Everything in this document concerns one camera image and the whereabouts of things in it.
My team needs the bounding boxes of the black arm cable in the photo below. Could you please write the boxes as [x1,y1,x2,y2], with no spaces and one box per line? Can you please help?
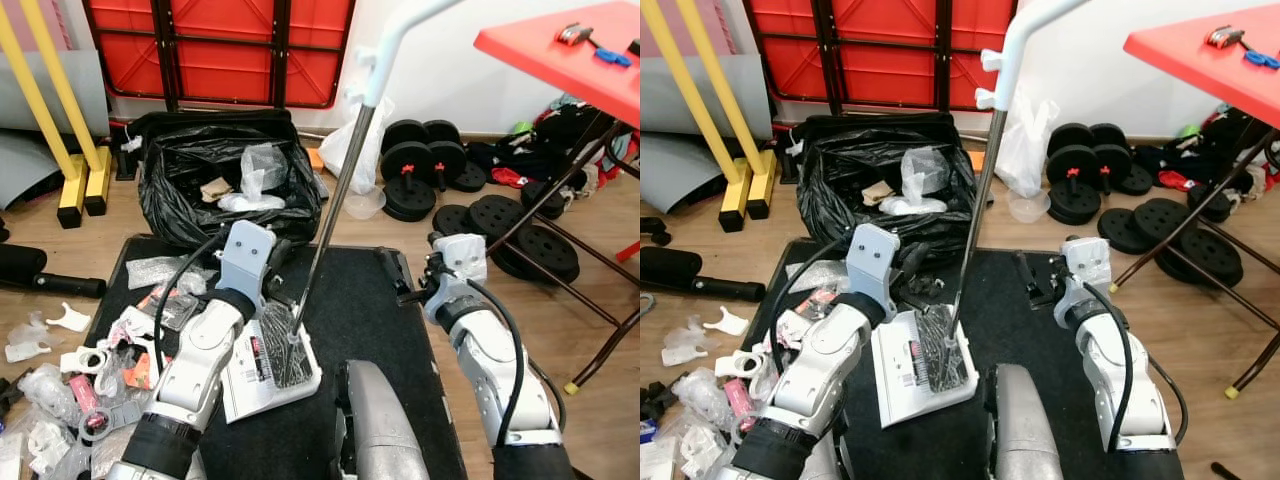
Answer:
[1085,280,1189,446]
[152,232,229,373]
[462,278,569,449]
[775,235,856,373]

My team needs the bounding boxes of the dark clothes pile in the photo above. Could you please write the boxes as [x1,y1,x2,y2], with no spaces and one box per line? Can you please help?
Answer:
[1140,105,1280,201]
[468,98,641,201]

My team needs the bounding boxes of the grey foam mat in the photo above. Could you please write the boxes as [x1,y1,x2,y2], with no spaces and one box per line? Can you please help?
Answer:
[0,48,111,211]
[640,55,746,216]

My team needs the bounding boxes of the orange snack packet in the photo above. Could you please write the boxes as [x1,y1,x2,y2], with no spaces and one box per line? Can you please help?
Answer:
[120,348,163,393]

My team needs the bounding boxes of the clear plastic cup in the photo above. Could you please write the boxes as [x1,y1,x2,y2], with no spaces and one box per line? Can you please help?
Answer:
[344,185,389,221]
[1005,190,1047,224]

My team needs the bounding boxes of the large black weight plate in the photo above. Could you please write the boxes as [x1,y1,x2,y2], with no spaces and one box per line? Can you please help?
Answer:
[493,224,582,288]
[1158,227,1247,291]

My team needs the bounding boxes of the grey right robot leg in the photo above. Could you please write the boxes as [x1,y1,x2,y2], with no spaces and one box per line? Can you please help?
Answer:
[985,362,1064,480]
[333,358,433,480]

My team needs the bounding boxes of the white plastic ring piece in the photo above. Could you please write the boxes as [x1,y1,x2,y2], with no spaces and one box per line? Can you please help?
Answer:
[714,349,768,383]
[58,344,109,378]

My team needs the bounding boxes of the black trash bag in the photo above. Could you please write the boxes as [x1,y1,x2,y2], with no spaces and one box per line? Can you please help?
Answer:
[795,112,981,266]
[136,108,327,251]

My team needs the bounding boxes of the clear plastic wrap pile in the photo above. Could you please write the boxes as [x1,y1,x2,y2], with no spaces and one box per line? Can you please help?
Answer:
[640,368,791,480]
[0,362,151,480]

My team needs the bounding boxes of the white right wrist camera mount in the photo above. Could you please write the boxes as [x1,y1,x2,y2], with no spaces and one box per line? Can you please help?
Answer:
[436,232,490,303]
[1060,236,1114,303]

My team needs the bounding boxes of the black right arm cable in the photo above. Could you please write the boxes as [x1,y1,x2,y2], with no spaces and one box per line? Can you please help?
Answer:
[1085,280,1189,446]
[462,278,569,449]

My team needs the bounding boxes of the pink foam puzzle mat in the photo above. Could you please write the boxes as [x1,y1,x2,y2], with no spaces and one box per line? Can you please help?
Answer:
[640,0,746,56]
[0,0,86,53]

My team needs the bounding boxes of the red table on brown legs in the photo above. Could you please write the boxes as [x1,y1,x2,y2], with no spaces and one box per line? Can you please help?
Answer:
[1122,0,1280,401]
[472,0,641,396]

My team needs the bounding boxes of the folded red plastic table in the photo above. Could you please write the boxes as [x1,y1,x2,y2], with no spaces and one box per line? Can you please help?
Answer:
[82,0,357,111]
[742,0,1019,113]

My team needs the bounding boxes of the small black weight plate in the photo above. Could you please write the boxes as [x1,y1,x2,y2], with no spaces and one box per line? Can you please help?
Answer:
[1115,162,1156,198]
[1187,184,1234,225]
[1097,207,1141,242]
[432,204,473,239]
[448,160,489,195]
[520,180,567,223]

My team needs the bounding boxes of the pink plastic item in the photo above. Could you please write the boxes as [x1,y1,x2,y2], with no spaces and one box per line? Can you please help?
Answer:
[65,375,103,419]
[722,378,758,423]

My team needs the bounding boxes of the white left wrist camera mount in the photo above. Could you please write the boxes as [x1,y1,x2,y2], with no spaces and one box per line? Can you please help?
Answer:
[216,220,278,303]
[846,222,902,301]

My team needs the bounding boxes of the stacked black weight plates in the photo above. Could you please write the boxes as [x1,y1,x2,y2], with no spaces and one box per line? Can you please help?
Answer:
[1046,182,1101,227]
[383,178,439,224]

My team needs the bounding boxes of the white plastic bag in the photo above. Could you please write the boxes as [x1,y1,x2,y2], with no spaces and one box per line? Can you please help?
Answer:
[995,95,1061,199]
[318,85,397,198]

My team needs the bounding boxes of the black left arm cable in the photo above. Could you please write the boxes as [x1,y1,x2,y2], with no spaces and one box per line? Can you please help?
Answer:
[775,235,856,373]
[152,232,229,373]

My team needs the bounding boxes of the white plastic hook piece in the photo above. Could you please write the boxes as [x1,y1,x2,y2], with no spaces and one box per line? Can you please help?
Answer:
[703,306,752,339]
[45,301,93,334]

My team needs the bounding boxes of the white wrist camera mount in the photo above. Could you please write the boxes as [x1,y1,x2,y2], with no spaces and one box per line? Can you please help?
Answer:
[436,232,490,303]
[1060,236,1114,303]
[846,222,902,301]
[216,220,278,303]

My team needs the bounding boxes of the crumpled clear plastic film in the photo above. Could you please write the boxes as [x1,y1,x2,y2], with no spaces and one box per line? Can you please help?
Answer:
[660,317,711,368]
[4,313,53,364]

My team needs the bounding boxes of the yellow steel dip bar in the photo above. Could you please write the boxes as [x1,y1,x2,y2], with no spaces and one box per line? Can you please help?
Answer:
[18,0,114,218]
[640,0,751,234]
[672,0,780,222]
[0,0,91,231]

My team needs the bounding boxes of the red black product package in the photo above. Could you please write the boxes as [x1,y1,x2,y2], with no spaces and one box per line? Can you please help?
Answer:
[795,288,843,323]
[135,285,203,333]

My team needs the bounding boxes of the black floor mat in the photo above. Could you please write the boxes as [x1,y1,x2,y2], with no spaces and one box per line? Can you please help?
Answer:
[85,235,469,480]
[742,238,1131,480]

